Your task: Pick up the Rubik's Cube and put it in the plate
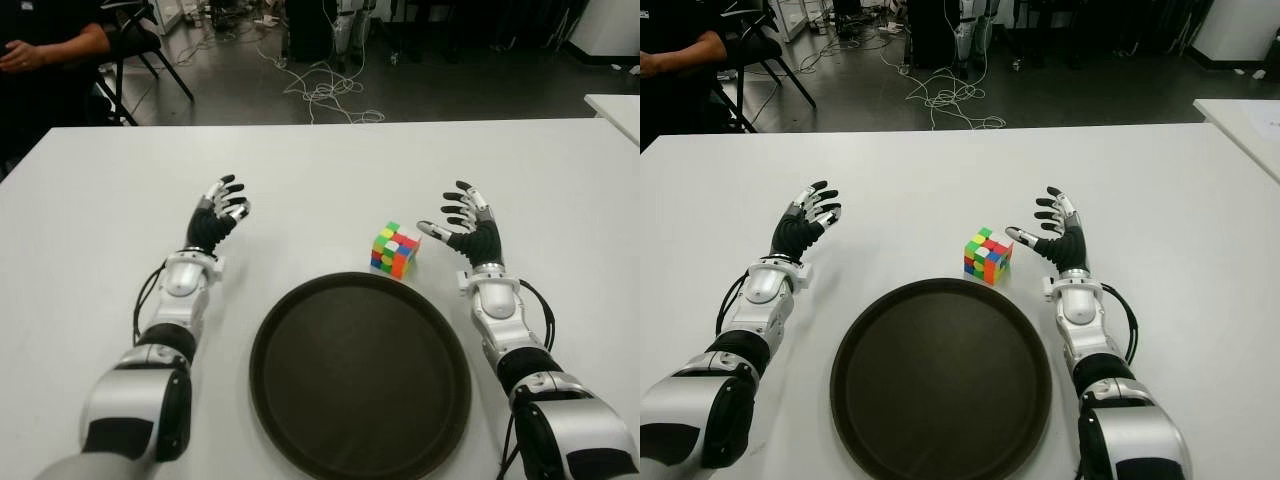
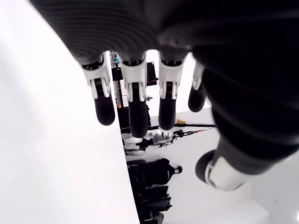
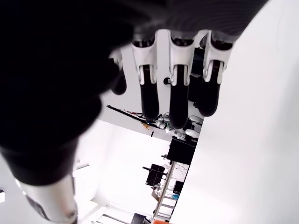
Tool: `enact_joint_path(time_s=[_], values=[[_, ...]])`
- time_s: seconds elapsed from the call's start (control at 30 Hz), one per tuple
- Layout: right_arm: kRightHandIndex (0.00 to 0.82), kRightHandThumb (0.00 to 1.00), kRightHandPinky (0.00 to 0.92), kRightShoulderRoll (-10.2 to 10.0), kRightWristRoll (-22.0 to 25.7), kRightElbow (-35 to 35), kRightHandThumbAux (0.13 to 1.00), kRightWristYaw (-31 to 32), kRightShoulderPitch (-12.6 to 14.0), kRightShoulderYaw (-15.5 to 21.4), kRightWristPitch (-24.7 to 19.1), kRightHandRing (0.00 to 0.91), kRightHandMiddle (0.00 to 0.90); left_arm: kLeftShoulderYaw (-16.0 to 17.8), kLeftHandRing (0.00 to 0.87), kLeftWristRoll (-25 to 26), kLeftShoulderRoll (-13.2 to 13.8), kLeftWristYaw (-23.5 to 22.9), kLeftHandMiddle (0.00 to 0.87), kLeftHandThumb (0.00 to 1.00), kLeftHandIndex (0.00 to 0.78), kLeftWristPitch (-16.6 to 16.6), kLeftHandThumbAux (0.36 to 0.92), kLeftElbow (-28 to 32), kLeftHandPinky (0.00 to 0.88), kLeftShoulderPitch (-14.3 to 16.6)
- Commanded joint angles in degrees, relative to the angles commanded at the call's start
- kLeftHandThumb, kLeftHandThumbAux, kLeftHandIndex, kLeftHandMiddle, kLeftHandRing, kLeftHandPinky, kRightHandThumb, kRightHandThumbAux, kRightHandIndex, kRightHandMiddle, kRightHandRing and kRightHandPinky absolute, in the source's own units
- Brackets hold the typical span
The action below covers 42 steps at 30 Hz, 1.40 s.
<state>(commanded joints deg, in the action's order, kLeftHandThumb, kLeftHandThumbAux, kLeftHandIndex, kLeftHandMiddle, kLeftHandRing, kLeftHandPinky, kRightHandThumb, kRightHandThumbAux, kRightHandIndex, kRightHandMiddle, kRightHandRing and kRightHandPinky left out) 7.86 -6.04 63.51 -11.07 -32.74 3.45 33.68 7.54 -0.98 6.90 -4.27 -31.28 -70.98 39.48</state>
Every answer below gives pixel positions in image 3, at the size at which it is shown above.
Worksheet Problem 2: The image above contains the black cabinet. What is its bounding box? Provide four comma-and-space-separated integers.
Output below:
167, 137, 197, 166

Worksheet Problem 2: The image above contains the white humanoid robot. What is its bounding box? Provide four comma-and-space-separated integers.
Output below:
156, 113, 204, 141

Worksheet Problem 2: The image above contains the black box under desk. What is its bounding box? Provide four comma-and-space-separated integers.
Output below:
173, 180, 185, 195

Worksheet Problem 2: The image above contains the black monitor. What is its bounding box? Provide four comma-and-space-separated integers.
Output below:
142, 163, 169, 187

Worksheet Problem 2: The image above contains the long black pole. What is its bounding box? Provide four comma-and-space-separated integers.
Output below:
106, 105, 150, 127

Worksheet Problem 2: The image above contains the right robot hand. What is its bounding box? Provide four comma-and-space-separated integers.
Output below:
0, 0, 269, 222

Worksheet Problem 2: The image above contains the aluminium frame desk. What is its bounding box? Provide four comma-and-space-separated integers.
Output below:
151, 161, 190, 221

